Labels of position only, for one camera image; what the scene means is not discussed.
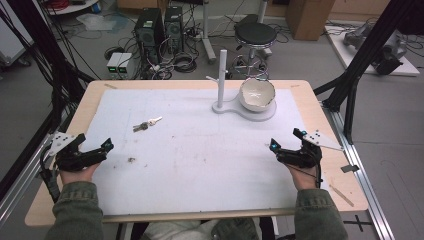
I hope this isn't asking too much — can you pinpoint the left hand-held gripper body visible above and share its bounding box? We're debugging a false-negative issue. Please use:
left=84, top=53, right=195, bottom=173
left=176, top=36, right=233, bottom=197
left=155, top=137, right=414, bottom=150
left=48, top=131, right=107, bottom=173

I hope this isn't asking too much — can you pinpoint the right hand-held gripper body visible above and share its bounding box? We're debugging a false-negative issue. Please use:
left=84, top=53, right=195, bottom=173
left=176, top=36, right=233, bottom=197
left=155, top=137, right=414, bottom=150
left=275, top=129, right=344, bottom=170

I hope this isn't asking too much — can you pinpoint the bunch of keys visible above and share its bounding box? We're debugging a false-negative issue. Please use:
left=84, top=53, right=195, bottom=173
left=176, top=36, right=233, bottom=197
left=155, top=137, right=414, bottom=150
left=132, top=115, right=164, bottom=134

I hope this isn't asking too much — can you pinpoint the person's left hand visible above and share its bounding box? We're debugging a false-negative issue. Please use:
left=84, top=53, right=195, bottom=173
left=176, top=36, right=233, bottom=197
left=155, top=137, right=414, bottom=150
left=59, top=162, right=102, bottom=186

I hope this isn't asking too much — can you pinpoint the person's right hand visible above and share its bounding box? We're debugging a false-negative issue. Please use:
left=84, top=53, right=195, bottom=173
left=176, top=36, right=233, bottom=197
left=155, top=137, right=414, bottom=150
left=287, top=163, right=320, bottom=192

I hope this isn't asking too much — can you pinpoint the wooden table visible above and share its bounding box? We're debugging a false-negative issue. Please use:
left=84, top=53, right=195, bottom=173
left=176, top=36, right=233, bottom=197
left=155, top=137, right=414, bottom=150
left=24, top=78, right=370, bottom=228

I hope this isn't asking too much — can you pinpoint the white ceramic bowl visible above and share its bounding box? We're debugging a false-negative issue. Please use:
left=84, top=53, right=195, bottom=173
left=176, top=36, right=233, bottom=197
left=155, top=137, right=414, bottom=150
left=238, top=77, right=277, bottom=113

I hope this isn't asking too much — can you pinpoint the thin wooden stick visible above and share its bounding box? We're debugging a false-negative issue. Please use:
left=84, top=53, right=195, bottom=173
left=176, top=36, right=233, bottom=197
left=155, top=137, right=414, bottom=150
left=328, top=184, right=356, bottom=208

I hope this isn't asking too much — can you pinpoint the white table mat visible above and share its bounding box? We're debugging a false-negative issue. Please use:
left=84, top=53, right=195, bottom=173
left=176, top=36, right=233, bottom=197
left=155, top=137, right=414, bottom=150
left=79, top=87, right=310, bottom=217

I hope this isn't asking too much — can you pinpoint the white stand with pegs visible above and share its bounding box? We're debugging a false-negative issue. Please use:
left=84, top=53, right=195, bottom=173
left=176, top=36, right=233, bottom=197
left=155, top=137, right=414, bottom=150
left=205, top=49, right=278, bottom=123

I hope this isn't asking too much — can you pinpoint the white power supply unit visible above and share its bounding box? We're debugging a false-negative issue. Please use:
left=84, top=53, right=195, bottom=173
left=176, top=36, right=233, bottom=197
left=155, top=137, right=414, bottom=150
left=116, top=52, right=134, bottom=80
left=105, top=52, right=123, bottom=80

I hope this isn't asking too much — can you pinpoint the white floor platform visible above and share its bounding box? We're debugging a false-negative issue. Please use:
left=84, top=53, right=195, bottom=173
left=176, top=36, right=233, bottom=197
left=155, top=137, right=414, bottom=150
left=324, top=23, right=421, bottom=78

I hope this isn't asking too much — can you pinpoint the black round stool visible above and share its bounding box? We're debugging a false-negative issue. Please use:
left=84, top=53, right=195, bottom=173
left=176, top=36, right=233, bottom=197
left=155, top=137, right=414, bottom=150
left=228, top=21, right=279, bottom=80

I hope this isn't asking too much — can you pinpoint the person's lap white cloth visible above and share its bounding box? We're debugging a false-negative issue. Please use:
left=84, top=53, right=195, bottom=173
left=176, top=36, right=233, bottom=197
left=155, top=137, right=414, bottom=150
left=142, top=217, right=222, bottom=240

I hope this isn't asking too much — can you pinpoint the cardboard box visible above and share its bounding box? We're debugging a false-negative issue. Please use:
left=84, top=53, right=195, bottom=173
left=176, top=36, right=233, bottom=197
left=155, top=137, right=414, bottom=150
left=285, top=0, right=337, bottom=42

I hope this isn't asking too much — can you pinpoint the clear plastic bag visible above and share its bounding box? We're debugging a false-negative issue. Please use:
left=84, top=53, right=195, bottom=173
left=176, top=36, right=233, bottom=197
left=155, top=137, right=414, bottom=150
left=75, top=12, right=118, bottom=34

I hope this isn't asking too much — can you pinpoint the large black computer tower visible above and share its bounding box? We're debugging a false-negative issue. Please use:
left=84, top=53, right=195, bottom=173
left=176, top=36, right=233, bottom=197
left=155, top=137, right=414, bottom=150
left=133, top=7, right=166, bottom=59

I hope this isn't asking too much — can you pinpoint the grey robot device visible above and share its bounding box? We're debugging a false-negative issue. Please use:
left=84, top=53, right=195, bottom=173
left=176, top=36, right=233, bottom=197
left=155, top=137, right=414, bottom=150
left=342, top=22, right=409, bottom=76

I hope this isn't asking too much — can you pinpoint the white metal stand leg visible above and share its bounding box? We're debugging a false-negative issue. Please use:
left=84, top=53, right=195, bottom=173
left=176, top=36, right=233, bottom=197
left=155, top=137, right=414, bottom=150
left=199, top=0, right=218, bottom=65

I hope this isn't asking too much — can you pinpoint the round white table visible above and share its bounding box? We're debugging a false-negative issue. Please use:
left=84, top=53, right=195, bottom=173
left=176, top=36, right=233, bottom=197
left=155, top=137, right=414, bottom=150
left=45, top=0, right=102, bottom=16

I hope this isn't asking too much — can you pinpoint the small black computer tower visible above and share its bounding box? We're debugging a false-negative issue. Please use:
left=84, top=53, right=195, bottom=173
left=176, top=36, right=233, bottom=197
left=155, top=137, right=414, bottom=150
left=163, top=5, right=185, bottom=53

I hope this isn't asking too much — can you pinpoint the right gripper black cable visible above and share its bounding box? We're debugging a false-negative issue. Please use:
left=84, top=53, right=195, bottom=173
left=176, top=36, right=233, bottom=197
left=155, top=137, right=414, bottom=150
left=292, top=163, right=325, bottom=190

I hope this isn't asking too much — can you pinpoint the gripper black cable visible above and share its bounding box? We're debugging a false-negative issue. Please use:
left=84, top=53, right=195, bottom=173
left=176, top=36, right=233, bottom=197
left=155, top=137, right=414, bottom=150
left=38, top=145, right=64, bottom=204
left=292, top=163, right=325, bottom=190

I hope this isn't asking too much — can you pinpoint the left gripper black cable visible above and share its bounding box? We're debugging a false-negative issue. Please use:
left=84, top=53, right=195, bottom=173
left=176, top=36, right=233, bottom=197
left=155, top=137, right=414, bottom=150
left=38, top=145, right=64, bottom=204

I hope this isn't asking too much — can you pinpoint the aluminium rail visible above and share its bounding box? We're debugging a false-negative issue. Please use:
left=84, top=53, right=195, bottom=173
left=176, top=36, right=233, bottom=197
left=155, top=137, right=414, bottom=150
left=320, top=99, right=397, bottom=240
left=0, top=133, right=58, bottom=229

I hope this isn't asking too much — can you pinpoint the black metal frame with cables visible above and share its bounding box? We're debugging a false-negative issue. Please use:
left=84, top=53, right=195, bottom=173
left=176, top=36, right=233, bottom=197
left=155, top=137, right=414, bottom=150
left=0, top=0, right=96, bottom=201

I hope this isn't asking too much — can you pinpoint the black metal frame post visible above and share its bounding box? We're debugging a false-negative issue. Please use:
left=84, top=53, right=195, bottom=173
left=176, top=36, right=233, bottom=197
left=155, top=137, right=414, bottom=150
left=312, top=0, right=424, bottom=146

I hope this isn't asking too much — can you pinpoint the coil of black cables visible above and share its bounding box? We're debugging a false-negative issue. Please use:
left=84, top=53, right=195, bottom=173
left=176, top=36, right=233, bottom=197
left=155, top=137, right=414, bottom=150
left=171, top=51, right=198, bottom=74

